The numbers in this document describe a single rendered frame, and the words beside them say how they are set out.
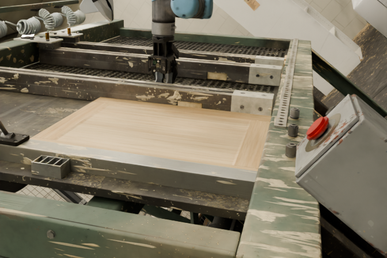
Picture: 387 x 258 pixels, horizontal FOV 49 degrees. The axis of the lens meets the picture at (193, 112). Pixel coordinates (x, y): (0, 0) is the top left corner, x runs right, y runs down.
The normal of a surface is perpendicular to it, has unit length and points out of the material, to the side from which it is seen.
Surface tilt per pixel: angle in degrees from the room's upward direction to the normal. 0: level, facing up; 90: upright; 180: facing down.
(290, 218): 55
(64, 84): 90
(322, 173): 90
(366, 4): 90
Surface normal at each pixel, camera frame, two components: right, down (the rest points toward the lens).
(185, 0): -0.18, 0.22
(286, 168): 0.04, -0.95
